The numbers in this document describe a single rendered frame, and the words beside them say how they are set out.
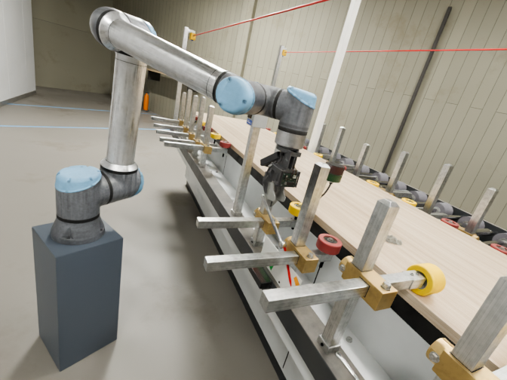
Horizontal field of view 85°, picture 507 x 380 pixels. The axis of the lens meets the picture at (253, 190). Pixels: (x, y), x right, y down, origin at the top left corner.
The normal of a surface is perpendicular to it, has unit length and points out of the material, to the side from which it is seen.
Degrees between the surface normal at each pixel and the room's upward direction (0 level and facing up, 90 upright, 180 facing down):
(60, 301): 90
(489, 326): 90
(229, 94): 91
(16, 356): 0
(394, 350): 90
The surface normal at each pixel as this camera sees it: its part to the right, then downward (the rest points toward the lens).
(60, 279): 0.76, 0.38
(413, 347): -0.90, -0.04
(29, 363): 0.22, -0.91
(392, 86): -0.61, 0.15
